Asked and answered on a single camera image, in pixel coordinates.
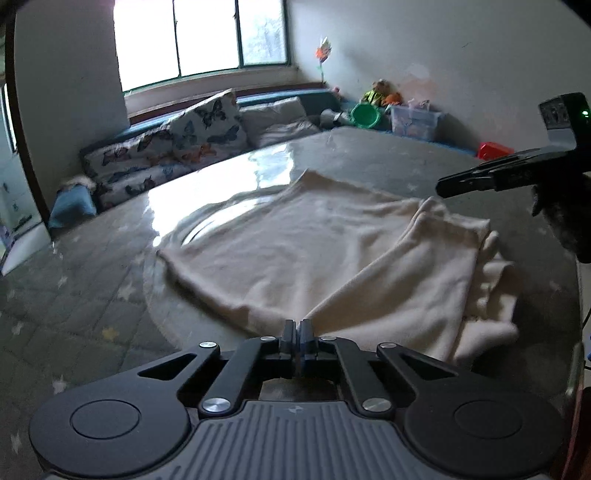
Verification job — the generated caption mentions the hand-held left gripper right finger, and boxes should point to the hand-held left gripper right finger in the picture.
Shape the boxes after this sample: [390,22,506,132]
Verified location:
[300,319,459,418]

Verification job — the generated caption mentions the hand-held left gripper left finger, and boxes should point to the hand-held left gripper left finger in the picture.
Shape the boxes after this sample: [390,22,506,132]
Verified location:
[137,320,297,418]

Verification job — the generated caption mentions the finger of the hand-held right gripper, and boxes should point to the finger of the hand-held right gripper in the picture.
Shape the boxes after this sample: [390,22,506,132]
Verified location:
[475,148,574,169]
[435,159,575,199]

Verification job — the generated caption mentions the cream knit garment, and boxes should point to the cream knit garment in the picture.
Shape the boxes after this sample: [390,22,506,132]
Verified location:
[157,170,520,367]

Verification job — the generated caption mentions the person's right hand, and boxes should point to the person's right hand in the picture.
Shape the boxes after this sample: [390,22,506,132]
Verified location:
[531,173,591,265]

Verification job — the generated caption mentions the red plastic box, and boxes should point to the red plastic box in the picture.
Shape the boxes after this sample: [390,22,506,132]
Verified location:
[478,142,514,161]

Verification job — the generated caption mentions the clear plastic storage box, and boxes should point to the clear plastic storage box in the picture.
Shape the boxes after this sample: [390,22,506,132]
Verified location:
[390,105,444,141]

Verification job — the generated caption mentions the green plastic basin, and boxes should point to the green plastic basin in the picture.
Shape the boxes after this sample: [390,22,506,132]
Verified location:
[349,102,383,130]

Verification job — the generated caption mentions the brown teddy bear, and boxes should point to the brown teddy bear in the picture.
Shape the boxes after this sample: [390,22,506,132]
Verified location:
[362,79,391,106]

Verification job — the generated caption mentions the butterfly print pillows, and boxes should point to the butterfly print pillows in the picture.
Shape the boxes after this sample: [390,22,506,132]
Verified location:
[81,88,342,204]

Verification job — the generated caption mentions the colourful pinwheel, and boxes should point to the colourful pinwheel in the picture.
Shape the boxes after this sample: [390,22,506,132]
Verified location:
[315,36,334,86]

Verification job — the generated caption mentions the white pillow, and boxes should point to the white pillow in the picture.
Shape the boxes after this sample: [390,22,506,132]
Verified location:
[239,96,321,148]

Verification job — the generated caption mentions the long butterfly print cushion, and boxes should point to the long butterfly print cushion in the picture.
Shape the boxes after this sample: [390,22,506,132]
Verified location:
[82,127,195,210]

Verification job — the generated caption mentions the square butterfly print pillow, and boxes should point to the square butterfly print pillow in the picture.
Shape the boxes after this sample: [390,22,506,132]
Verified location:
[171,90,250,169]

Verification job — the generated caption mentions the blue folded blanket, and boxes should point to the blue folded blanket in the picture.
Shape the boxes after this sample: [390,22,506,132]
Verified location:
[47,185,98,229]

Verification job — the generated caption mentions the window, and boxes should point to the window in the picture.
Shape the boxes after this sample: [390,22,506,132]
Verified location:
[113,0,289,93]

